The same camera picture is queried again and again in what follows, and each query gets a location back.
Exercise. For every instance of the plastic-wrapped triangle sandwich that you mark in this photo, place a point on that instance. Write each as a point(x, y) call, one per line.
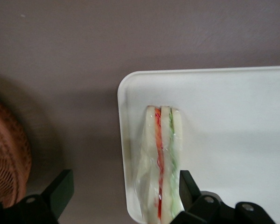
point(158, 163)

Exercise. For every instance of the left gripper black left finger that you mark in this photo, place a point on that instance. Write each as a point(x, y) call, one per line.
point(60, 186)

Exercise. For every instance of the cream plastic serving tray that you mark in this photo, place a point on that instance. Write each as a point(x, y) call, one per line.
point(224, 116)

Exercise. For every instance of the round brown wicker basket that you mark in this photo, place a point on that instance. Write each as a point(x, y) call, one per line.
point(7, 151)

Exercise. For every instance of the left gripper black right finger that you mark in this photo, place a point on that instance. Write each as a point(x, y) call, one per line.
point(191, 191)

